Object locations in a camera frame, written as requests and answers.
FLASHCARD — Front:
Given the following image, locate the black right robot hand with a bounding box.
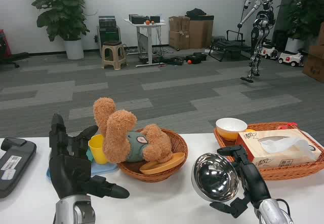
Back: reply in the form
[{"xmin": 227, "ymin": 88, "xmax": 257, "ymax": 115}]
[{"xmin": 209, "ymin": 144, "xmax": 271, "ymax": 218}]

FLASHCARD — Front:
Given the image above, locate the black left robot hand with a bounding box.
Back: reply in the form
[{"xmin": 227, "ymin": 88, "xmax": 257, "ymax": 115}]
[{"xmin": 48, "ymin": 113, "xmax": 131, "ymax": 200}]

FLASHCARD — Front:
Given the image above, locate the shiny metal bowl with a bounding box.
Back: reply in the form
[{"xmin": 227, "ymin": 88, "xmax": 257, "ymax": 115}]
[{"xmin": 191, "ymin": 152, "xmax": 240, "ymax": 202}]

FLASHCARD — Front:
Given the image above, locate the white and orange bowl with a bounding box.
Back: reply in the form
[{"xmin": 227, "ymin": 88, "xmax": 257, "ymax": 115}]
[{"xmin": 215, "ymin": 118, "xmax": 248, "ymax": 141}]

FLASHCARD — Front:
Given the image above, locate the yellow plastic cup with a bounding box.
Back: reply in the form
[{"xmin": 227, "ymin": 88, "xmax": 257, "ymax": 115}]
[{"xmin": 88, "ymin": 134, "xmax": 109, "ymax": 165}]

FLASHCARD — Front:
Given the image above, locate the orange tissue box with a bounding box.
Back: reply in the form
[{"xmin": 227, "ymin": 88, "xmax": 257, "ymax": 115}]
[{"xmin": 235, "ymin": 129, "xmax": 323, "ymax": 169}]

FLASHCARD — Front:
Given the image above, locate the light blue mat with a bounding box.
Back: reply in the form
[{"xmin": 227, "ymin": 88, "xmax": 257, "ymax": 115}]
[{"xmin": 46, "ymin": 162, "xmax": 119, "ymax": 181}]

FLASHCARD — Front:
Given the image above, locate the rectangular wicker basket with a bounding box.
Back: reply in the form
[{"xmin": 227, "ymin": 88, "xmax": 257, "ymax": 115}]
[{"xmin": 213, "ymin": 122, "xmax": 324, "ymax": 181}]

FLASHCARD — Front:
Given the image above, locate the dark grey hard case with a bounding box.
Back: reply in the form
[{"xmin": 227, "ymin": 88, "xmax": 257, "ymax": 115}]
[{"xmin": 0, "ymin": 137, "xmax": 37, "ymax": 199}]

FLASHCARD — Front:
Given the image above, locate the small red toy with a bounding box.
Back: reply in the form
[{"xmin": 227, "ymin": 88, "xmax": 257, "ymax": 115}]
[{"xmin": 276, "ymin": 122, "xmax": 297, "ymax": 131}]

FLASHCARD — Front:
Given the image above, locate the brown teddy bear plush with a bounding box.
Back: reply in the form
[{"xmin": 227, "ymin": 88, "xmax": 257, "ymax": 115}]
[{"xmin": 93, "ymin": 97, "xmax": 173, "ymax": 164}]

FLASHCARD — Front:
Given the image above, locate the round wicker basket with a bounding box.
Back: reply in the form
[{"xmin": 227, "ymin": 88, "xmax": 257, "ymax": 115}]
[{"xmin": 116, "ymin": 128, "xmax": 189, "ymax": 183}]

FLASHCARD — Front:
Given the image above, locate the orange plastic plate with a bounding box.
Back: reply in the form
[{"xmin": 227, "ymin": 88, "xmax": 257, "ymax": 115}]
[{"xmin": 139, "ymin": 152, "xmax": 185, "ymax": 175}]

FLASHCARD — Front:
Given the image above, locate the potted plant white pot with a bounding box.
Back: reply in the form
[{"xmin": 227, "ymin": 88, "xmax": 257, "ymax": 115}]
[
  {"xmin": 278, "ymin": 0, "xmax": 324, "ymax": 54},
  {"xmin": 27, "ymin": 0, "xmax": 91, "ymax": 60}
]

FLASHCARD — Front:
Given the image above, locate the beige plastic stool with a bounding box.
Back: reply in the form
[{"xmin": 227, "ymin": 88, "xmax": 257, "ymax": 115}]
[{"xmin": 101, "ymin": 43, "xmax": 128, "ymax": 70}]

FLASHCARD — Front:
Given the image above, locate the white toy car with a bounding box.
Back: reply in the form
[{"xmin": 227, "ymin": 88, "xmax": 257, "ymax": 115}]
[
  {"xmin": 262, "ymin": 41, "xmax": 279, "ymax": 60},
  {"xmin": 277, "ymin": 49, "xmax": 305, "ymax": 67}
]

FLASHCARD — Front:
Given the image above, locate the large brown cardboard box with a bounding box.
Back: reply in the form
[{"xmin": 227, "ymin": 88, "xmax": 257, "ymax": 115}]
[{"xmin": 302, "ymin": 45, "xmax": 324, "ymax": 83}]

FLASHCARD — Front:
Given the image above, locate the black floor case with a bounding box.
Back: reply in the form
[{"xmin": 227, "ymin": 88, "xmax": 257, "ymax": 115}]
[{"xmin": 186, "ymin": 52, "xmax": 207, "ymax": 64}]

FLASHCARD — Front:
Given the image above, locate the black folding bed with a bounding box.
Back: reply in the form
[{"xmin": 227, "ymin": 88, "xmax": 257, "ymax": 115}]
[{"xmin": 208, "ymin": 30, "xmax": 254, "ymax": 62}]

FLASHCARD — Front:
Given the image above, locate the black equipment rack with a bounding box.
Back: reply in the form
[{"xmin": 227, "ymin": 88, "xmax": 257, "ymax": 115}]
[{"xmin": 97, "ymin": 15, "xmax": 121, "ymax": 57}]

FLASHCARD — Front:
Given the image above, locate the red object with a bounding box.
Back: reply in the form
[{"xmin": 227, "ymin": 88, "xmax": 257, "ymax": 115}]
[{"xmin": 0, "ymin": 29, "xmax": 12, "ymax": 57}]

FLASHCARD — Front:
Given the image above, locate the black tool pile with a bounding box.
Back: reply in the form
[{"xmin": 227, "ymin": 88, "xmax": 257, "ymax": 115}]
[{"xmin": 161, "ymin": 56, "xmax": 184, "ymax": 66}]

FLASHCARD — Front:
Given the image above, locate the white standing desk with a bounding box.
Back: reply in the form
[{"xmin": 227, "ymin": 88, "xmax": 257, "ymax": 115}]
[{"xmin": 123, "ymin": 18, "xmax": 167, "ymax": 68}]

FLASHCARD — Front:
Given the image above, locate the tall brown cardboard box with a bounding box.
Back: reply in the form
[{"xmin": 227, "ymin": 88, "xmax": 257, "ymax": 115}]
[{"xmin": 188, "ymin": 19, "xmax": 215, "ymax": 49}]

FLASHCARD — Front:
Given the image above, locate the small closed cardboard box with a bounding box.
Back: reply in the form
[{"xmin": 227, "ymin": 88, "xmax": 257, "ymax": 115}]
[{"xmin": 169, "ymin": 30, "xmax": 191, "ymax": 50}]

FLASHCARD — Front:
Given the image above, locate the silver black humanoid robot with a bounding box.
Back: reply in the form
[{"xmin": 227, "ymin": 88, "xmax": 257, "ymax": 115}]
[{"xmin": 237, "ymin": 0, "xmax": 282, "ymax": 83}]

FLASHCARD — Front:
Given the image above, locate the large black desk box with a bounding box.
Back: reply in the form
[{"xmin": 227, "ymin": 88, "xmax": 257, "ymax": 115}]
[{"xmin": 128, "ymin": 14, "xmax": 145, "ymax": 25}]

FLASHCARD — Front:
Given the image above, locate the black bag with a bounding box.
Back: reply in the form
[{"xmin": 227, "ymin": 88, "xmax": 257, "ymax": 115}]
[{"xmin": 186, "ymin": 8, "xmax": 207, "ymax": 17}]

